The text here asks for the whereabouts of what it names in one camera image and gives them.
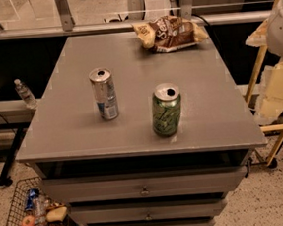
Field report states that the silver blue tall can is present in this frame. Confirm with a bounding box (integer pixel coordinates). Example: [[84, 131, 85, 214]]
[[89, 68, 119, 120]]

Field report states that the green soda can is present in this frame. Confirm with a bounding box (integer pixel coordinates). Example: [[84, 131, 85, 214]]
[[152, 83, 181, 137]]

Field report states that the black wire basket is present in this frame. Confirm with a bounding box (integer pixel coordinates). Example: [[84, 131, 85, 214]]
[[0, 173, 77, 226]]

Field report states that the clear plastic water bottle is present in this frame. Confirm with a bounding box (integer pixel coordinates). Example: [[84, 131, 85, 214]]
[[14, 79, 37, 110]]

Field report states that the red apple in basket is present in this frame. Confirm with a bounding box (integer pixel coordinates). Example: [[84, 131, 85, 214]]
[[21, 216, 35, 226]]

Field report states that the blue can in basket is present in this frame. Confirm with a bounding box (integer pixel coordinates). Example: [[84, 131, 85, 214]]
[[24, 188, 39, 211]]

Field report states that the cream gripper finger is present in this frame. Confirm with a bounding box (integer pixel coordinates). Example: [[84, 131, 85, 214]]
[[254, 58, 283, 125], [246, 20, 268, 47]]

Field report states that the yellow wooden ladder frame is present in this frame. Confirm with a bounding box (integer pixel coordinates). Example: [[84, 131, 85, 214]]
[[245, 0, 283, 168]]

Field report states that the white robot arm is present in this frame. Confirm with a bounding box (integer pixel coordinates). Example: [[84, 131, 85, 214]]
[[246, 0, 283, 125]]

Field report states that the brown chip bag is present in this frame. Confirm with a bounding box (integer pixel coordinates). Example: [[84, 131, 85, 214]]
[[133, 15, 208, 53]]

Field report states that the grey drawer cabinet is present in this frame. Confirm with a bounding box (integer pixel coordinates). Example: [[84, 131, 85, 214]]
[[18, 33, 266, 226]]

